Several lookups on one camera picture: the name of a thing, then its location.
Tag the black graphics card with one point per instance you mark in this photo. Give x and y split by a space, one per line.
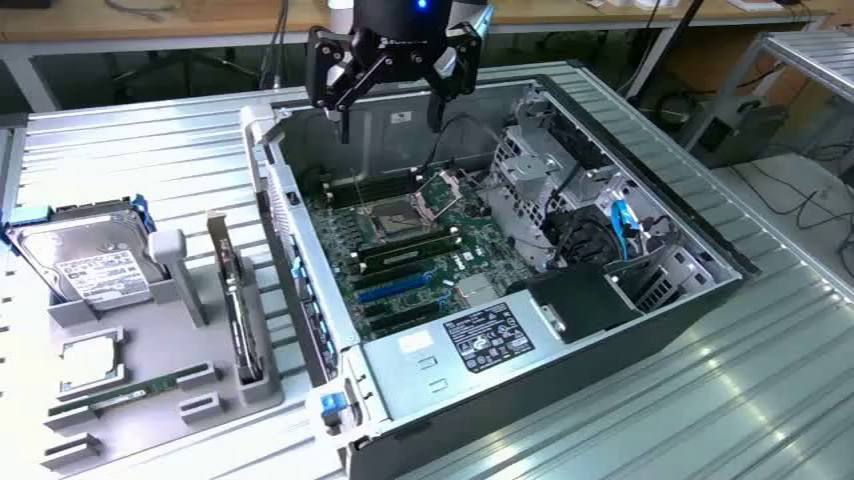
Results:
233 280

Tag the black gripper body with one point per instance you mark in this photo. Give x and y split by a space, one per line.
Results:
403 30

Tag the open black PC case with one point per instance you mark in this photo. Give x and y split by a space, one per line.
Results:
534 400

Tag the blue case latch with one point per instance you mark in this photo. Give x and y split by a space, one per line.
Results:
332 404

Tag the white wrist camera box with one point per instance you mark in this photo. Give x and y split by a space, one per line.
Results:
340 12

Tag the silver hard disk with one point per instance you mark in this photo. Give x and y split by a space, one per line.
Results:
87 250

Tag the black fan shroud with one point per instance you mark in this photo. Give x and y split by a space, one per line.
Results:
580 300

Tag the grey parts rack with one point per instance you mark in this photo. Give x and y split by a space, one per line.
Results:
153 360

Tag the metal drive cage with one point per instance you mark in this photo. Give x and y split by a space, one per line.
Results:
527 170

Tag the wooden desk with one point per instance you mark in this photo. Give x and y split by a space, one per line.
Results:
100 25

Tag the metal slat side table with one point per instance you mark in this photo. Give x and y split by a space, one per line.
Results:
800 55

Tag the installed green RAM stick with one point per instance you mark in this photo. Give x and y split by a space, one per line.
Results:
416 259
407 247

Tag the black box on floor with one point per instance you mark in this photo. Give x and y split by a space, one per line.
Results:
740 135

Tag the silver CPU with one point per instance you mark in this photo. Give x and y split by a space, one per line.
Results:
89 362

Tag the silver power supply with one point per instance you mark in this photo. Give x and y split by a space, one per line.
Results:
414 370

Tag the green motherboard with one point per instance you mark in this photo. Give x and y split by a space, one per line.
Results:
470 250

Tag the metal socket cover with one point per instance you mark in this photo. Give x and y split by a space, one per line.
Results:
442 187

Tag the black RAM slots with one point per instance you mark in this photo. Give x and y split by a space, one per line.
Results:
373 190

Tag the short black expansion slot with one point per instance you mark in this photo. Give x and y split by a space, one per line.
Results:
403 316

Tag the silver chipset heatsink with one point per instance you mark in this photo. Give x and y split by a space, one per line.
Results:
476 291

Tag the blue expansion slot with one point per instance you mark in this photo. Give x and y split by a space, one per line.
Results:
394 289

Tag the blue disk carrier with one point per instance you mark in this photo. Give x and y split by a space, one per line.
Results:
29 216

